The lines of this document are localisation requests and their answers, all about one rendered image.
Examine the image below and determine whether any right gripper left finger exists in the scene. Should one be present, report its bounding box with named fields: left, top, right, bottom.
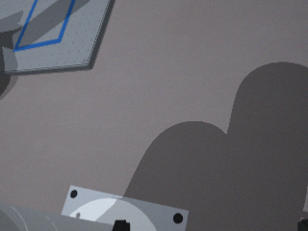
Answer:
left=112, top=219, right=130, bottom=231

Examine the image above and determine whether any blue rectangular tape outline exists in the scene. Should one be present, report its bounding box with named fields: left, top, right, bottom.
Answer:
left=13, top=0, right=75, bottom=52

